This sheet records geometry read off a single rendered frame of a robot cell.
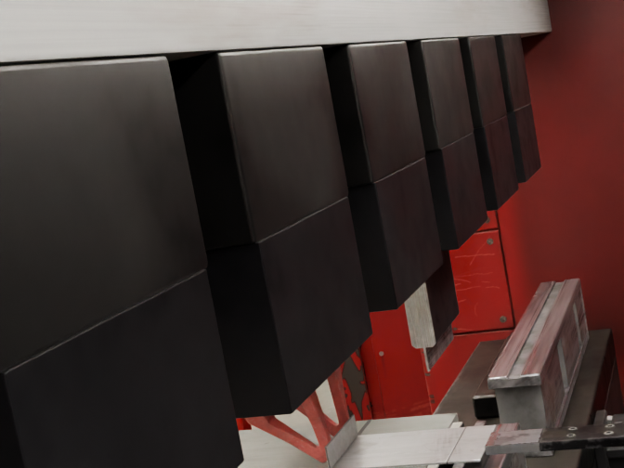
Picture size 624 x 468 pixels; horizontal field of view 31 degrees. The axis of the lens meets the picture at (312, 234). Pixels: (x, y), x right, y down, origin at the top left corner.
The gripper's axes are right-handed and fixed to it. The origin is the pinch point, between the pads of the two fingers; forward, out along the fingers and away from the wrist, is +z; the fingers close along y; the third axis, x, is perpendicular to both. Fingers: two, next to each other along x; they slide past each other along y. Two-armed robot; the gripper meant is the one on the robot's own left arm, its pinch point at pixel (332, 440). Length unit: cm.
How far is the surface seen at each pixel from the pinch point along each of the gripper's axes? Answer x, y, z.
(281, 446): 6.0, 2.7, -1.9
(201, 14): -30, -46, -23
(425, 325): -15.2, -5.2, -4.2
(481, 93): -25.9, 16.3, -17.6
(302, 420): 170, 330, 25
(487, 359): 7, 73, 11
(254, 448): 8.3, 2.4, -3.1
